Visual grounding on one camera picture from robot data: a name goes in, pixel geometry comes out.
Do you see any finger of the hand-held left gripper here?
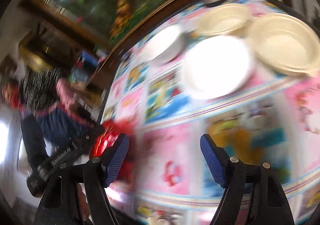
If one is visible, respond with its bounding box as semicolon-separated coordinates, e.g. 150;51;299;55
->
75;125;105;151

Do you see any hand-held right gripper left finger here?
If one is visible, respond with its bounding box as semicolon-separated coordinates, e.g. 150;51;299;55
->
34;133;130;225

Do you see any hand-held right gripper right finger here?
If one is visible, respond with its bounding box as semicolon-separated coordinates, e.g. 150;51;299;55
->
200;133;295;225

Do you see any white foam plate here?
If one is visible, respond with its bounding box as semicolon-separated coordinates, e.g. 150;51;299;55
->
179;35;254;100

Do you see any white bowl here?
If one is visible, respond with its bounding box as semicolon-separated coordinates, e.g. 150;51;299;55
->
142;25;185;64

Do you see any cream plastic plate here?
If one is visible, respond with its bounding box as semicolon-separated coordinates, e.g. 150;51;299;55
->
246;13;320;76

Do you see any cream plastic bowl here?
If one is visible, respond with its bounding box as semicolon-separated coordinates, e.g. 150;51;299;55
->
197;3;252;37

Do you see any printed fruit tablecloth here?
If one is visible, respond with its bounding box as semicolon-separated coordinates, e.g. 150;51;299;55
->
100;0;320;225

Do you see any person in patterned top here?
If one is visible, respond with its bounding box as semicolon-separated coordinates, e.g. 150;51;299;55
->
1;67;100;150

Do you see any blue jug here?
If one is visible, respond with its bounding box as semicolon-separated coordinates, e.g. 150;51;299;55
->
80;51;99;65

